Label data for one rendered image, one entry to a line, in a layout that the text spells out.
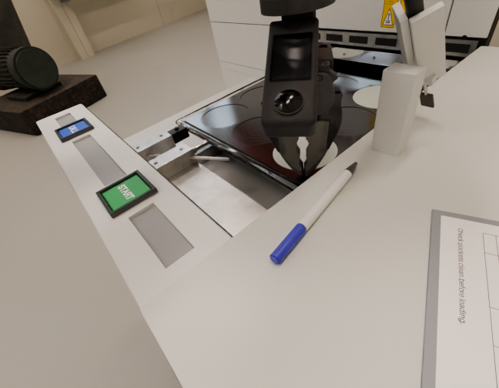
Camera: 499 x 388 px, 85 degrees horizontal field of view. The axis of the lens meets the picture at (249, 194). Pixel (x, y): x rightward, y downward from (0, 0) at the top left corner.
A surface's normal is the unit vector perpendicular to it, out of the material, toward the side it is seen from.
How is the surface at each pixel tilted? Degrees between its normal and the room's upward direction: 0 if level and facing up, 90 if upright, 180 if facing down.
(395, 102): 90
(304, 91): 29
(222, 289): 0
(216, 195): 0
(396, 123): 90
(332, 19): 90
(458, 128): 0
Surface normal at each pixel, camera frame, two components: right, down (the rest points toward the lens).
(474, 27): -0.75, 0.53
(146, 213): -0.17, -0.73
